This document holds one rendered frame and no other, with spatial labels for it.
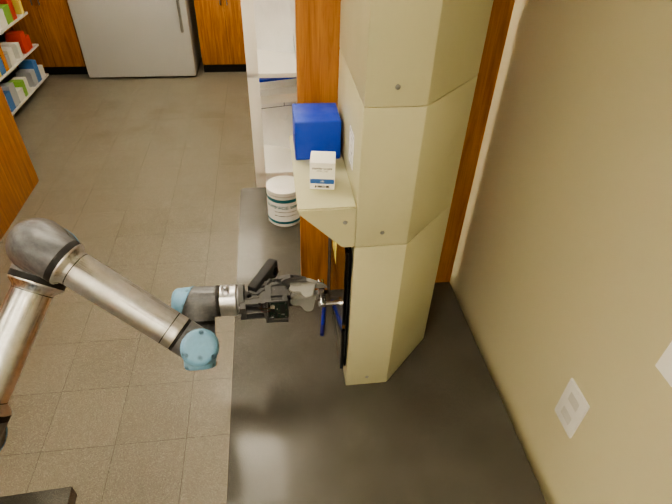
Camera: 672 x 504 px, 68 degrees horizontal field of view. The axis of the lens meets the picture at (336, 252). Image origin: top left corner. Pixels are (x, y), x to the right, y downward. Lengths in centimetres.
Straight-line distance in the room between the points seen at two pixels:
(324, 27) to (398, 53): 38
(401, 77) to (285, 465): 88
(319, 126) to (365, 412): 71
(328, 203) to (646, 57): 57
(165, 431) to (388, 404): 137
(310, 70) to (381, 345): 68
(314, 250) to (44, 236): 73
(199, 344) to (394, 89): 61
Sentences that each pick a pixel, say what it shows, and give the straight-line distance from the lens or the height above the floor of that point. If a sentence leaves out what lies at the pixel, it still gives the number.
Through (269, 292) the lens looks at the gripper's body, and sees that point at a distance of 118.
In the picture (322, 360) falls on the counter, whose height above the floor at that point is 94.
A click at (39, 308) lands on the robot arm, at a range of 125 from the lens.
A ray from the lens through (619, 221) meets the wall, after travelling 99.
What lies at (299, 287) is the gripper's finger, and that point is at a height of 122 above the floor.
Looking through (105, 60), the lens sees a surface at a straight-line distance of 621.
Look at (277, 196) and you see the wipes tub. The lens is 180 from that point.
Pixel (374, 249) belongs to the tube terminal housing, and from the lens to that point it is 104.
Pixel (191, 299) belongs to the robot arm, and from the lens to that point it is 120.
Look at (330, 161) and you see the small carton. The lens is 99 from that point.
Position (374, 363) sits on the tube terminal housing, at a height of 102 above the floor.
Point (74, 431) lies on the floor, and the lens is 263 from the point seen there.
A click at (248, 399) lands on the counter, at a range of 135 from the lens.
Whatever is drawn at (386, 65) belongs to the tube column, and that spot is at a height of 178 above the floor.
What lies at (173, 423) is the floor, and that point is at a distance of 250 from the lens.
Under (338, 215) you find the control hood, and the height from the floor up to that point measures 149.
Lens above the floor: 205
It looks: 39 degrees down
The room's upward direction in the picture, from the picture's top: 2 degrees clockwise
